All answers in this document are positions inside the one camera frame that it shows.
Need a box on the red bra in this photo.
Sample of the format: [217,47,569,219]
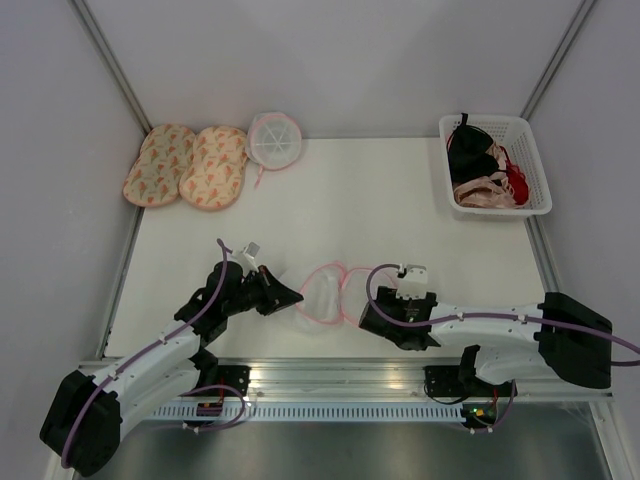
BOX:
[501,146,530,207]

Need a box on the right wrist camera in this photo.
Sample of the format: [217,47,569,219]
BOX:
[396,264,429,301]

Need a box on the pink bras pile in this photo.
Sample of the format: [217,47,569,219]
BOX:
[453,143,517,209]

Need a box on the black bra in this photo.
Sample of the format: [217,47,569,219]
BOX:
[446,113,506,184]

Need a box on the right aluminium frame post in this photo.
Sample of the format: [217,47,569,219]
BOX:
[520,0,599,121]

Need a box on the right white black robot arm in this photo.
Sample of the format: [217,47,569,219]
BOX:
[359,287,612,395]

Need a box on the left floral peach laundry bag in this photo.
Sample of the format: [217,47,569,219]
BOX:
[122,124,196,208]

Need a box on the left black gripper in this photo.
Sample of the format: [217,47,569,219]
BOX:
[223,265,303,317]

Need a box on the right floral peach laundry bag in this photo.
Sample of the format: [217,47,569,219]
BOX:
[179,126,248,211]

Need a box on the floral peach laundry bag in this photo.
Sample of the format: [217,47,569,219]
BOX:
[122,124,196,208]
[179,126,248,211]

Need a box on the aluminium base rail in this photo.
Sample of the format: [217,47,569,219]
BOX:
[77,355,615,402]

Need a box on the left aluminium frame post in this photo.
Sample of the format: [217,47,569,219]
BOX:
[68,0,152,134]

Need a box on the aluminium frame post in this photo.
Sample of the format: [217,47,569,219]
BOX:
[520,0,599,121]
[68,0,152,134]

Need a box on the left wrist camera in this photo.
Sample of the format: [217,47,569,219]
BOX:
[236,242,260,272]

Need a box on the white plastic basket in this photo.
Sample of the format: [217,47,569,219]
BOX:
[439,114,552,221]

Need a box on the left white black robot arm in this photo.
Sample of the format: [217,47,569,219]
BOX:
[39,260,303,476]

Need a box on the white pink mesh laundry bag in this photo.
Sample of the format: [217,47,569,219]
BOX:
[276,261,372,335]

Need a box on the white slotted cable duct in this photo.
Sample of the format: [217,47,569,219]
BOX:
[149,400,464,423]

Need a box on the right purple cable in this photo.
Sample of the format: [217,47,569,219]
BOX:
[365,263,640,435]

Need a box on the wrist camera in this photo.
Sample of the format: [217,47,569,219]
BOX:
[236,242,260,272]
[396,264,429,301]

